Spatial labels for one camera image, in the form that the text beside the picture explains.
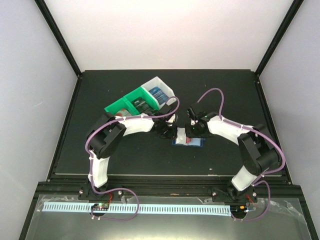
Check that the white slotted cable duct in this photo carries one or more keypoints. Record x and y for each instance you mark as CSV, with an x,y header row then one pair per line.
x,y
156,209

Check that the blue leather card holder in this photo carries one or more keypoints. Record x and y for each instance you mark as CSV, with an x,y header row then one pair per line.
x,y
180,139

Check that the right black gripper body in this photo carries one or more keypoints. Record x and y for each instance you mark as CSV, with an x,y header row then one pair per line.
x,y
195,132

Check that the green double card bin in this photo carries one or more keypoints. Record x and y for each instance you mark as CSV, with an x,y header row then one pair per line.
x,y
126,102

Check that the white card bin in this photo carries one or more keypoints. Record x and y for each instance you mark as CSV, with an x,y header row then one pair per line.
x,y
156,81

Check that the circuit board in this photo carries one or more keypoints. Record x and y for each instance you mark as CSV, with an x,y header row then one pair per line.
x,y
239,209
100,207

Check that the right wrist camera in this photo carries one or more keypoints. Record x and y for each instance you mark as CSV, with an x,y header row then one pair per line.
x,y
192,122

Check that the black card stack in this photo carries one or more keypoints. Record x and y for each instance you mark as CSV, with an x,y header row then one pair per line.
x,y
141,105

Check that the right black frame post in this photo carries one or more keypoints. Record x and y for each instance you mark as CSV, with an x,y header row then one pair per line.
x,y
283,27

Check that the right circuit board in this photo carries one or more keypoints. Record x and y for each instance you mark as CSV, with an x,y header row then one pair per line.
x,y
239,209

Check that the black frame post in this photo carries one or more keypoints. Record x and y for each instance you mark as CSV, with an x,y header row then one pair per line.
x,y
47,15
283,27

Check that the blue card stack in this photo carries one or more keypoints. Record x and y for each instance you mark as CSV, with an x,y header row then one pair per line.
x,y
159,95

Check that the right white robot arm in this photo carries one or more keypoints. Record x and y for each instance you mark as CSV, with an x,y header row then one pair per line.
x,y
256,146

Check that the left black frame post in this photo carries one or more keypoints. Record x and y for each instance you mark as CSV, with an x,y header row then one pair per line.
x,y
47,15

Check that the left circuit board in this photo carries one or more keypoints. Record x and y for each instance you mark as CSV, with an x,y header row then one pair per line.
x,y
100,207

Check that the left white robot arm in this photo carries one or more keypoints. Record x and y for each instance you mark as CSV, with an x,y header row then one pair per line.
x,y
105,137

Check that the red credit card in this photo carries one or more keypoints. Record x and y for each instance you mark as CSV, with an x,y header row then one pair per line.
x,y
188,140

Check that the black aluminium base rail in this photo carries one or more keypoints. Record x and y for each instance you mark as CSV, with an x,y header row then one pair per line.
x,y
217,188

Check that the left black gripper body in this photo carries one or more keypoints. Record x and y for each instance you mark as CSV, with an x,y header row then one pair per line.
x,y
166,133

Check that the red card stack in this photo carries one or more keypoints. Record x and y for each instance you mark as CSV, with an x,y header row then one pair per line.
x,y
123,113

